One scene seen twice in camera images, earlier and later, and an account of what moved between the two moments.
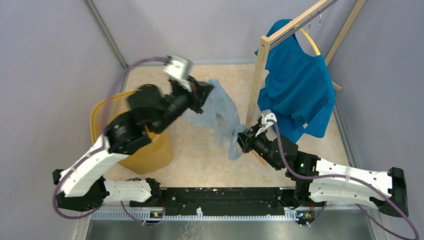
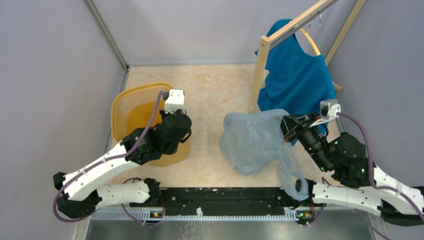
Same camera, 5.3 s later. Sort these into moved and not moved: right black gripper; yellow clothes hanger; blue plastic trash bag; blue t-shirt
Moved: right black gripper; blue plastic trash bag
Not moved: yellow clothes hanger; blue t-shirt
